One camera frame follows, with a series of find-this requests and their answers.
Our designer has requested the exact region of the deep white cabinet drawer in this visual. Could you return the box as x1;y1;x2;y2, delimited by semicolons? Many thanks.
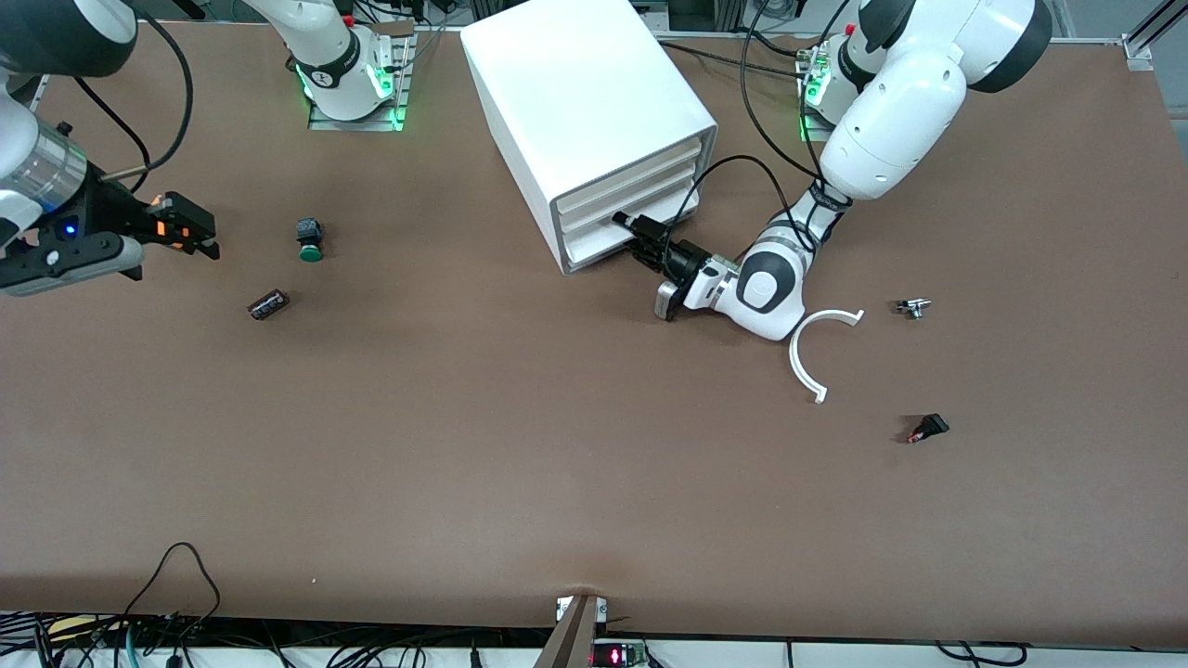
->
562;176;699;276

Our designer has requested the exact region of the shallow white cabinet drawer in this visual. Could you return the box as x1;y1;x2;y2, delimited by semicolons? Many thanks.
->
558;139;703;221
560;158;701;238

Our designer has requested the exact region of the white drawer cabinet shell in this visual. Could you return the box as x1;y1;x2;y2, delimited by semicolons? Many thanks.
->
460;0;718;276

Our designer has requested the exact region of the white curved plastic arc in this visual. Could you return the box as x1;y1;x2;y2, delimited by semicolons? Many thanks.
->
789;308;866;405

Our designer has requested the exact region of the device with red display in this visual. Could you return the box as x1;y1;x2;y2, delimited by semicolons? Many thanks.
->
590;639;649;668

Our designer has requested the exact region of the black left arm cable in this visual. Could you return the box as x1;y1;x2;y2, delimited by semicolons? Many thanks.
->
664;0;859;256

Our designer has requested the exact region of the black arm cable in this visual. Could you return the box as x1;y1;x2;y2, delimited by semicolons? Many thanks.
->
664;0;859;256
70;7;196;196

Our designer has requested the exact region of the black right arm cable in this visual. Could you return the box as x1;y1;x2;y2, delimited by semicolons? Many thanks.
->
70;7;196;196

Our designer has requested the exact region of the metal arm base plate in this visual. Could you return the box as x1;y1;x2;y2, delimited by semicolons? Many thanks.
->
308;23;416;132
800;51;838;143

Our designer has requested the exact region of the black base power cable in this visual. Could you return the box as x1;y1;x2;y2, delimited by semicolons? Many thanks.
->
657;41;807;80

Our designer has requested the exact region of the black looped table cable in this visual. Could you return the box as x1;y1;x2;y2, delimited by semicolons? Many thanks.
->
121;542;224;641

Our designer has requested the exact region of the brown camera mount post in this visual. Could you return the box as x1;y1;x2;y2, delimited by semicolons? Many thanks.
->
534;594;602;668

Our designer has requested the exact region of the aluminium frame profile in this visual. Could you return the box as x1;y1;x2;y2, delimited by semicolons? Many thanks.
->
1121;0;1188;73

